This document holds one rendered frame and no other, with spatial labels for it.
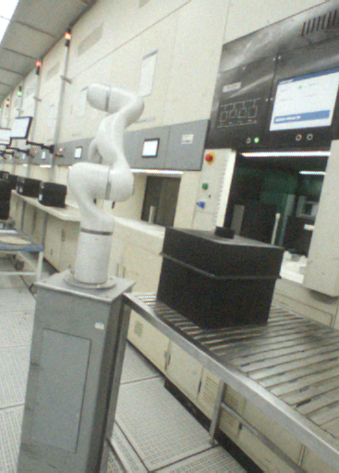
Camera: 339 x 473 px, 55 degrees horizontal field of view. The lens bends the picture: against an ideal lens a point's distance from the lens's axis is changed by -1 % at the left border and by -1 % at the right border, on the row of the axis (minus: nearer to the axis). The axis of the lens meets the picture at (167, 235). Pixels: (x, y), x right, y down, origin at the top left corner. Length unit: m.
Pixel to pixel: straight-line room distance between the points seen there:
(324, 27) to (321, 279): 0.97
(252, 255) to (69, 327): 0.64
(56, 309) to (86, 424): 0.41
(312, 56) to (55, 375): 1.53
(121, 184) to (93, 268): 0.31
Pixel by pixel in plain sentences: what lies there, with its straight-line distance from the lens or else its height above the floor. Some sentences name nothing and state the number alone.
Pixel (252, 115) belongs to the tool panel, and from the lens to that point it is 1.67.
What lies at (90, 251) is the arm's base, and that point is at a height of 0.88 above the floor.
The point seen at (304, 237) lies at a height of 1.01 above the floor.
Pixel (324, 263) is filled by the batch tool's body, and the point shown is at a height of 0.97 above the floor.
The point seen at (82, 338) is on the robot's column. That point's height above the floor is 0.61.
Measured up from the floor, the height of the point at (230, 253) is 0.99.
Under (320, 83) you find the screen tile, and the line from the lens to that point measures 1.50.
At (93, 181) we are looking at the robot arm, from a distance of 1.14.
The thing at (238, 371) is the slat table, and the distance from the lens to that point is 0.79.
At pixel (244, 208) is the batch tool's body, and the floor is 1.12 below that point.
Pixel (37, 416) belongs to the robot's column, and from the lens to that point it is 1.38.
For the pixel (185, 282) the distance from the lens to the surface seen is 1.02.
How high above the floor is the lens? 1.11
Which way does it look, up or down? 7 degrees down
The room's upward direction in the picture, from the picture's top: 9 degrees clockwise
